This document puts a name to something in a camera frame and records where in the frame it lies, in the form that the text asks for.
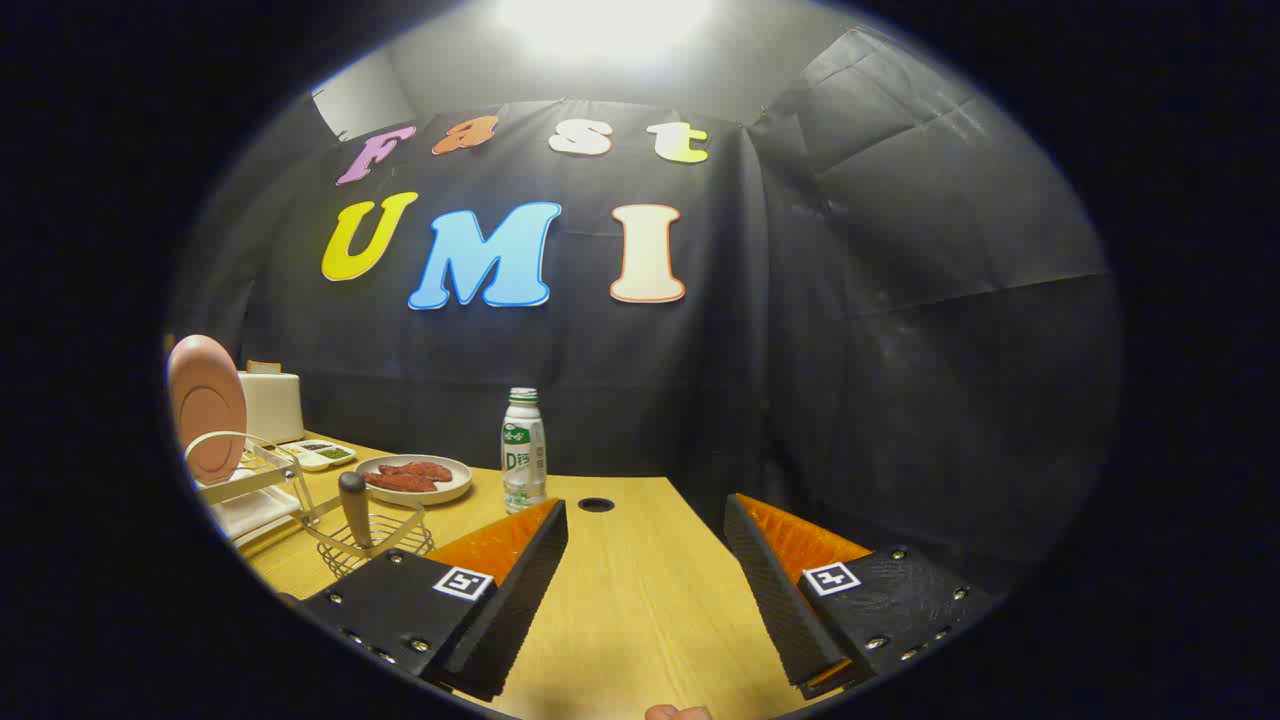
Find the white bottle with green label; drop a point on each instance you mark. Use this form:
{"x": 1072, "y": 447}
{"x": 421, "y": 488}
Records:
{"x": 523, "y": 450}

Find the white drip tray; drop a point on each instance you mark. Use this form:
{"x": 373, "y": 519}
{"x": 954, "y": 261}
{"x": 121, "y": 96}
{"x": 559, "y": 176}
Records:
{"x": 250, "y": 512}

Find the white plate with sausages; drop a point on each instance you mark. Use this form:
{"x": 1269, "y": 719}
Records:
{"x": 440, "y": 490}

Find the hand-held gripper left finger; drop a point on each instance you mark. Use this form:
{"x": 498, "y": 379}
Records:
{"x": 520, "y": 600}

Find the red sausage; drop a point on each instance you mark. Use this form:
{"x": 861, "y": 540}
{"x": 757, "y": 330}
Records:
{"x": 395, "y": 482}
{"x": 420, "y": 469}

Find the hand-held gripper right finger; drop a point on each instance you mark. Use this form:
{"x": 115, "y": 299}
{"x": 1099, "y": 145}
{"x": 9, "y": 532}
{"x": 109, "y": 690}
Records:
{"x": 770, "y": 600}

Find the white divided seasoning dish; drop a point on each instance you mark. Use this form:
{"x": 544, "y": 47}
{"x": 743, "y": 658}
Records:
{"x": 315, "y": 458}

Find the bread slice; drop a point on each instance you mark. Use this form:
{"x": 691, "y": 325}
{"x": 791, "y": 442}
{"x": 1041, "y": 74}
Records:
{"x": 263, "y": 367}

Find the black backdrop cloth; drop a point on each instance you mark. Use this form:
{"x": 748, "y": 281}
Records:
{"x": 800, "y": 350}

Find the white toaster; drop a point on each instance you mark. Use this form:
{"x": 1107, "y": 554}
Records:
{"x": 272, "y": 405}

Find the pink plate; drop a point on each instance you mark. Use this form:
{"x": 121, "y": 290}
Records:
{"x": 205, "y": 400}

